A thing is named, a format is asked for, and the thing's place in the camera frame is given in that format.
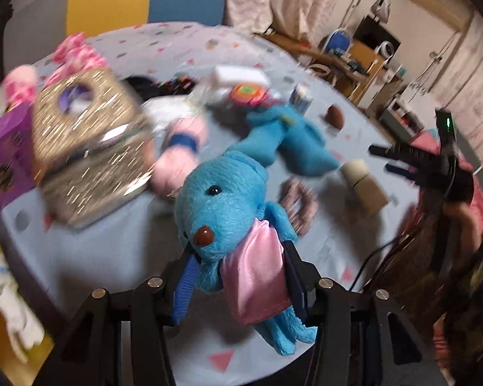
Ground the blue fleece plush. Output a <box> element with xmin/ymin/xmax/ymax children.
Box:
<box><xmin>225</xmin><ymin>105</ymin><xmax>341</xmax><ymax>178</ymax></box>

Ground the purple box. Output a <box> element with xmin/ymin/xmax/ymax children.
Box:
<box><xmin>0</xmin><ymin>102</ymin><xmax>39</xmax><ymax>210</ymax></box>

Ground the white plush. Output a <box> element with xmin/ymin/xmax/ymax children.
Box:
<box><xmin>0</xmin><ymin>251</ymin><xmax>45</xmax><ymax>363</ymax></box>

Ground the person's right forearm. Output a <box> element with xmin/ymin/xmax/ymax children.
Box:
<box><xmin>402</xmin><ymin>201</ymin><xmax>483</xmax><ymax>374</ymax></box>

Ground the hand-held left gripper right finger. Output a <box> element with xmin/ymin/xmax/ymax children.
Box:
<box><xmin>282</xmin><ymin>241</ymin><xmax>447</xmax><ymax>386</ymax></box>

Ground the rainbow felt lollipop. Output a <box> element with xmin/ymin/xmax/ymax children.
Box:
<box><xmin>230</xmin><ymin>82</ymin><xmax>274</xmax><ymax>109</ymax></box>

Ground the white cabinet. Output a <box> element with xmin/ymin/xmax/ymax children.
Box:
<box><xmin>366</xmin><ymin>68</ymin><xmax>427</xmax><ymax>129</ymax></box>

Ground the black cable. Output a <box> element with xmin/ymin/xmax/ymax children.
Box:
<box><xmin>348</xmin><ymin>235</ymin><xmax>403</xmax><ymax>292</ymax></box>

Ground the beige cylinder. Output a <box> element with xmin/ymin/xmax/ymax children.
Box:
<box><xmin>340</xmin><ymin>159</ymin><xmax>389</xmax><ymax>216</ymax></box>

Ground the grey yellow blue chair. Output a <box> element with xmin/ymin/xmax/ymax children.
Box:
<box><xmin>8</xmin><ymin>0</ymin><xmax>226</xmax><ymax>37</ymax></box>

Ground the pink yarn doll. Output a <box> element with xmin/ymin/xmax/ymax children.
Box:
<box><xmin>151</xmin><ymin>115</ymin><xmax>209</xmax><ymax>198</ymax></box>

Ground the wooden desk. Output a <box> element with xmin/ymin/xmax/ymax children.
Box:
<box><xmin>258</xmin><ymin>32</ymin><xmax>403</xmax><ymax>101</ymax></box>

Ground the blue teddy bear plush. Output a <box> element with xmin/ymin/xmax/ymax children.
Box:
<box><xmin>174</xmin><ymin>150</ymin><xmax>318</xmax><ymax>356</ymax></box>

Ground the brown egg-shaped toy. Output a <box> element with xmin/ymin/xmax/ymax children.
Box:
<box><xmin>325</xmin><ymin>105</ymin><xmax>344</xmax><ymax>130</ymax></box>

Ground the black appliance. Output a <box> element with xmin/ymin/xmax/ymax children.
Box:
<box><xmin>354</xmin><ymin>16</ymin><xmax>401</xmax><ymax>55</ymax></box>

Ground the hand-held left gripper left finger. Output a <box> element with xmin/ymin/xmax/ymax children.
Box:
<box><xmin>36</xmin><ymin>245</ymin><xmax>198</xmax><ymax>386</ymax></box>

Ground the pink dotted bow plush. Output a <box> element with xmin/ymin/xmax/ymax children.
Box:
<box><xmin>48</xmin><ymin>34</ymin><xmax>107</xmax><ymax>85</ymax></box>

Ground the black cloth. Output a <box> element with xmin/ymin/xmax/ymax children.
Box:
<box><xmin>125</xmin><ymin>74</ymin><xmax>198</xmax><ymax>99</ymax></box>

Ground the pink scrunchie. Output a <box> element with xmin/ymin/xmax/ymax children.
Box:
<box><xmin>279</xmin><ymin>179</ymin><xmax>318</xmax><ymax>236</ymax></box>

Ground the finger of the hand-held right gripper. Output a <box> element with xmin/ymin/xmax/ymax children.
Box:
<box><xmin>368</xmin><ymin>145</ymin><xmax>425</xmax><ymax>162</ymax></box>
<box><xmin>384</xmin><ymin>163</ymin><xmax>423</xmax><ymax>182</ymax></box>

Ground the small printed can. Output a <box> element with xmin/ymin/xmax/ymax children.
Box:
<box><xmin>289</xmin><ymin>84</ymin><xmax>312</xmax><ymax>111</ymax></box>

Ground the beige air conditioner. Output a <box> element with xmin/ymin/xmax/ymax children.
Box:
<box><xmin>411</xmin><ymin>0</ymin><xmax>473</xmax><ymax>29</ymax></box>

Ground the white cloth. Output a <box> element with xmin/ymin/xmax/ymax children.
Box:
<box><xmin>143</xmin><ymin>92</ymin><xmax>202</xmax><ymax>129</ymax></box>

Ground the small white box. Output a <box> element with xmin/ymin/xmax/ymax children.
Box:
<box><xmin>213</xmin><ymin>64</ymin><xmax>266</xmax><ymax>89</ymax></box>

